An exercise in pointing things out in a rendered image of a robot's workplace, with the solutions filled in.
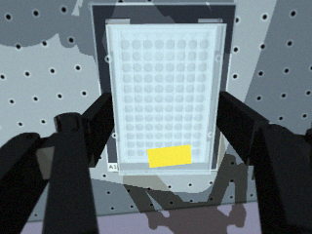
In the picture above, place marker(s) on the grey perforated base plate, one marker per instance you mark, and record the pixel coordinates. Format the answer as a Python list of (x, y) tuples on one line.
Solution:
[(48, 67)]

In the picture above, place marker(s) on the clear rectangular plastic lid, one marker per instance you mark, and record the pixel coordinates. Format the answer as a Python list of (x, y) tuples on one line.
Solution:
[(165, 81)]

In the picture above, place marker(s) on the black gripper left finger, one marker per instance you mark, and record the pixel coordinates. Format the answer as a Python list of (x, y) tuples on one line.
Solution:
[(77, 145)]

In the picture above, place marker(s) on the dark grey rectangular plate holder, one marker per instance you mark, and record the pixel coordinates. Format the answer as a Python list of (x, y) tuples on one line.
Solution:
[(155, 13)]

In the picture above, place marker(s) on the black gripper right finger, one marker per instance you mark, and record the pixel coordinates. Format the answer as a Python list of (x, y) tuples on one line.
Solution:
[(282, 165)]

